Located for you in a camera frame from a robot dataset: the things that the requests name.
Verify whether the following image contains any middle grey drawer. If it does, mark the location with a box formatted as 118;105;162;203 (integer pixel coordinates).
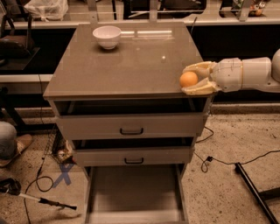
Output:
73;137;194;167

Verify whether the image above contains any top grey drawer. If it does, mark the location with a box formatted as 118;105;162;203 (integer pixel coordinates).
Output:
56;112;207;140

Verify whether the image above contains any wire basket with clutter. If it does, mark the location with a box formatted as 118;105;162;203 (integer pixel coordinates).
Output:
44;129;74;164

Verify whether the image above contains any grey drawer cabinet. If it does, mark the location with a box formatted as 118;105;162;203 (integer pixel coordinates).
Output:
42;21;219;224

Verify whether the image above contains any black floor cable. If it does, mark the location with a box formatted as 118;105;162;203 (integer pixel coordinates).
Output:
23;73;60;224
193;125;280;173

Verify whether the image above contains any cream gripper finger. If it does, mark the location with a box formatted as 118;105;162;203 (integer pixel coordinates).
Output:
181;78;221;95
183;61;217;78

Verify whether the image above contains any person knee in jeans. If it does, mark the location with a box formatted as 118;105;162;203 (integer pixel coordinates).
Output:
0;122;17;160

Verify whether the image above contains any black metal stand leg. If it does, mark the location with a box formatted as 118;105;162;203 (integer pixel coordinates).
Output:
234;163;280;224

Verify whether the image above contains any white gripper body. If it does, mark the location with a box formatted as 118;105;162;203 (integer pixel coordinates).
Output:
211;58;242;93

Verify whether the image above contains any orange fruit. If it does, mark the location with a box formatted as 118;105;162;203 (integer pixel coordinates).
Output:
179;72;198;88

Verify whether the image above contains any black floor cable left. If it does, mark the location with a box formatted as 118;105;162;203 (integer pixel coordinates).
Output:
23;73;60;224

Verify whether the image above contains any white ceramic bowl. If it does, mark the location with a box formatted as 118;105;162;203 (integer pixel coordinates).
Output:
93;25;121;50

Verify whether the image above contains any grabber stick tool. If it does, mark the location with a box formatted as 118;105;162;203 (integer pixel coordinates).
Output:
0;178;77;210

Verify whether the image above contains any black floor cable right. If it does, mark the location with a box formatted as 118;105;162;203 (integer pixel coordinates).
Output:
193;125;280;173

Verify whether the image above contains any blue tape cross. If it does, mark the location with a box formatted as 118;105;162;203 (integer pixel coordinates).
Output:
52;164;74;188

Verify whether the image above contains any tan shoe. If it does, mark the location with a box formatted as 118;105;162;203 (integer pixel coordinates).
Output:
0;134;32;167

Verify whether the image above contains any black chair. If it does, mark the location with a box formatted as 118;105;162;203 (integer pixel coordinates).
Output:
0;5;39;71

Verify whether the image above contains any grey drawer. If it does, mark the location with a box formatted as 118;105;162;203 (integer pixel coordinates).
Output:
84;164;189;224
56;112;207;140
73;137;194;167

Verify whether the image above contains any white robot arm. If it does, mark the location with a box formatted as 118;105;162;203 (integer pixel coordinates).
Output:
179;49;280;95

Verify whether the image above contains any bottom grey drawer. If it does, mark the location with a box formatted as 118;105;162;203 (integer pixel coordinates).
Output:
84;164;189;224

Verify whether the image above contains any white plastic bag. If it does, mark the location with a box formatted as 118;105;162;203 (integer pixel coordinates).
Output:
24;0;68;21

